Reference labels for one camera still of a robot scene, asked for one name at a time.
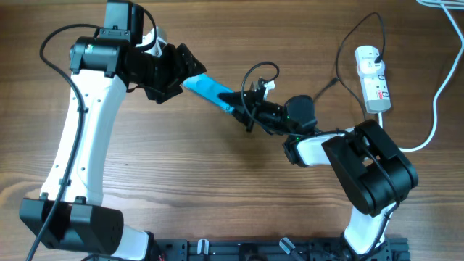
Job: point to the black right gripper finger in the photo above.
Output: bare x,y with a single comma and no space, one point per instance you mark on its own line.
240,114
231,100

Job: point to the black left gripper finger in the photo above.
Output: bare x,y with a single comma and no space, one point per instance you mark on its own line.
190,65
160,96

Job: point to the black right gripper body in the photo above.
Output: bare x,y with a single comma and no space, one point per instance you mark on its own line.
251,109

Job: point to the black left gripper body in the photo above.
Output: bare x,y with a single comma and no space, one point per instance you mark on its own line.
157,71

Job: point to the turquoise screen smartphone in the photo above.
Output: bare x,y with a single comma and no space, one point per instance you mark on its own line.
209,89

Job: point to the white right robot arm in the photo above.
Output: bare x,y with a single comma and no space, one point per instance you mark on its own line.
374,174

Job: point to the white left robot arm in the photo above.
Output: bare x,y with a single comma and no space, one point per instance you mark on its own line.
116,59

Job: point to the white charger plug adapter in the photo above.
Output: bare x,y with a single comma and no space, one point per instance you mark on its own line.
369,67

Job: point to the white power strip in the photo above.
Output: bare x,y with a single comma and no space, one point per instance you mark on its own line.
375,92

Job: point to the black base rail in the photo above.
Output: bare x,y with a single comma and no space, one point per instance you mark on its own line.
311,250

